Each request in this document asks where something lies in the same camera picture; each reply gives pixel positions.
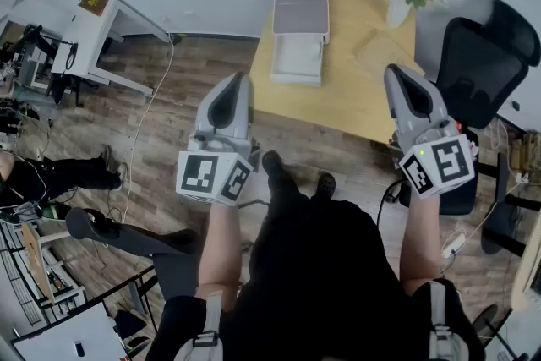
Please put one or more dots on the person's right forearm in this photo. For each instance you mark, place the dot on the person's right forearm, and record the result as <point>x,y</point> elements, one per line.
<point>420,241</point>

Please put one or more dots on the person's black shoe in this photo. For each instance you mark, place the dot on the person's black shoe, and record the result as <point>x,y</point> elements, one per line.
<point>325,184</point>
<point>272,165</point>

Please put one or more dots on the black office workstation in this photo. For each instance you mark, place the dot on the black office workstation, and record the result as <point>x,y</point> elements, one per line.
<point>29,55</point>

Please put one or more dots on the brown box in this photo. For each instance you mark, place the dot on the brown box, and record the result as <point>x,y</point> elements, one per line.
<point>94,1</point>

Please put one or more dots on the person's black clothed body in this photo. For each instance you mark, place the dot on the person's black clothed body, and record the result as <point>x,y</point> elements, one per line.
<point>321,275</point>

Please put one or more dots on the black mesh office chair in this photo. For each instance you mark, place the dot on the black mesh office chair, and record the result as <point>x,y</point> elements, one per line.
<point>477,63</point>

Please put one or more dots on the white power strip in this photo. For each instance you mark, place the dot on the white power strip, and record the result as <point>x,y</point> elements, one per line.
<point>453,245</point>

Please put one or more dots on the desk with black frame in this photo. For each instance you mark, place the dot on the desk with black frame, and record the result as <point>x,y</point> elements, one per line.
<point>503,203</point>

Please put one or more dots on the white side table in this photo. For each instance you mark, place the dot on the white side table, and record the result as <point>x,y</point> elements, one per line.
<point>91,38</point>

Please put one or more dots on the white desk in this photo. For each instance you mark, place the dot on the white desk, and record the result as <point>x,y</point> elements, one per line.
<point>63,340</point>

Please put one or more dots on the person's right black shoe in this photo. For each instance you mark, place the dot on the person's right black shoe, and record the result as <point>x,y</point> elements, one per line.
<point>325,184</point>

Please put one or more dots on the person's left black shoe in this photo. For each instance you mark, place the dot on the person's left black shoe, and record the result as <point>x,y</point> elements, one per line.
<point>272,165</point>

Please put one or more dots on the white box with grey lid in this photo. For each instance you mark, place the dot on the white box with grey lid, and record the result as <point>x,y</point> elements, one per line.
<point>300,12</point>

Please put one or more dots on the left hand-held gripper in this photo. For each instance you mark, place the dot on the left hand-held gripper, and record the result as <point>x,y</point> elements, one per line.
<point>198,177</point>

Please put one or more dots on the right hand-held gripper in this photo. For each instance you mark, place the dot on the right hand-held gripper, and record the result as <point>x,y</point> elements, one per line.
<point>448,158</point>

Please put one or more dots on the person's left forearm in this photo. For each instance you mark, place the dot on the person's left forearm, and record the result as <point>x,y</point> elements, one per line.
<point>220,249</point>

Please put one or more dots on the metal shelf rack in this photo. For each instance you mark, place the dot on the metal shelf rack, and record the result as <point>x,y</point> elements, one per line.
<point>29,279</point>

